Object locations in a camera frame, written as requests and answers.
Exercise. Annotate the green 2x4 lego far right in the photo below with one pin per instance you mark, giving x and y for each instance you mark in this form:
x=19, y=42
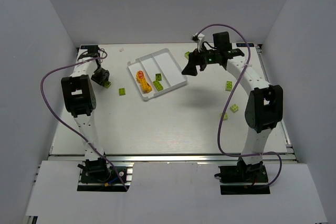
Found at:
x=229, y=86

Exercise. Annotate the blue label right corner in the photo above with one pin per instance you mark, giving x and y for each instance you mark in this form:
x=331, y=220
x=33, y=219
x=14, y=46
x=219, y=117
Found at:
x=245, y=45

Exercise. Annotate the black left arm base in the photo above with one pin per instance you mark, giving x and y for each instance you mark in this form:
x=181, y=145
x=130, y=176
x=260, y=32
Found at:
x=96, y=177

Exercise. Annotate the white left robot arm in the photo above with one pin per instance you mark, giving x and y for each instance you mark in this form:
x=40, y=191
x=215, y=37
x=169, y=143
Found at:
x=79, y=97

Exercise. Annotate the green 2x2 lego upturned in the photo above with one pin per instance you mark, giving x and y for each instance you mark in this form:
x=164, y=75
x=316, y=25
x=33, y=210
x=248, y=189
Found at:
x=158, y=76

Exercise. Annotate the green 2x2 lego upright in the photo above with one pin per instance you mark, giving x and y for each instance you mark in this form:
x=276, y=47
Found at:
x=122, y=91

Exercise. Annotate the green 2x2 lego front right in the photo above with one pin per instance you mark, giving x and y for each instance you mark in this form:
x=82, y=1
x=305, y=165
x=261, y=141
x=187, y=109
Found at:
x=225, y=117

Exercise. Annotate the yellow sloped printed lego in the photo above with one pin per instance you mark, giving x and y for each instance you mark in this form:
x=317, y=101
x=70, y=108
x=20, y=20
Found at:
x=148, y=89

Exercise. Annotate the yellow 2x4 lego brick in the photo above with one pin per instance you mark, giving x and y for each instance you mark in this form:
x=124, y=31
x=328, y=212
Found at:
x=144, y=84

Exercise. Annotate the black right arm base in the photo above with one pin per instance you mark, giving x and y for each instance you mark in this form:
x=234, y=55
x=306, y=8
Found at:
x=235, y=181

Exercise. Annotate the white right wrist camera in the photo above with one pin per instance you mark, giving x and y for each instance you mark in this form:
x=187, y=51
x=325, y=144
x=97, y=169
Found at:
x=199, y=39

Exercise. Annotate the blue label corner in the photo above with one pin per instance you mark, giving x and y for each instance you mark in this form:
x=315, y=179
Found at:
x=245, y=45
x=84, y=47

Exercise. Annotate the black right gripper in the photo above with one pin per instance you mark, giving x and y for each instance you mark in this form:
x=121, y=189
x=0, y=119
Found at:
x=198, y=60

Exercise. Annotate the blue label left corner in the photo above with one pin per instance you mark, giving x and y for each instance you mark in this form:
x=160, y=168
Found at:
x=84, y=47

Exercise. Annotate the white three-compartment tray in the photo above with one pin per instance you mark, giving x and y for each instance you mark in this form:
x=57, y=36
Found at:
x=162, y=62

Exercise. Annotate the green 2x4 lego brick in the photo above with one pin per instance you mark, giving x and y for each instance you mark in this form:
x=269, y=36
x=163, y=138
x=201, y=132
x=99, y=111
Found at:
x=158, y=85

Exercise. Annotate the yellow round butterfly lego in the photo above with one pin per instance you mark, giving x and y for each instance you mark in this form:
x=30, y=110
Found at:
x=140, y=75

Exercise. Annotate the aluminium table frame rail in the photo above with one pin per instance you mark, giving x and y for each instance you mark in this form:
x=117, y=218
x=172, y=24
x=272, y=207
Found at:
x=149, y=158

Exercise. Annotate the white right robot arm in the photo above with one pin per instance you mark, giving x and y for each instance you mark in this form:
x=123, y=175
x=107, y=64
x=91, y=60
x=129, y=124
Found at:
x=264, y=107

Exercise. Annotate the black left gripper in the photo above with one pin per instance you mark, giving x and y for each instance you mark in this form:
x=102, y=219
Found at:
x=101, y=77

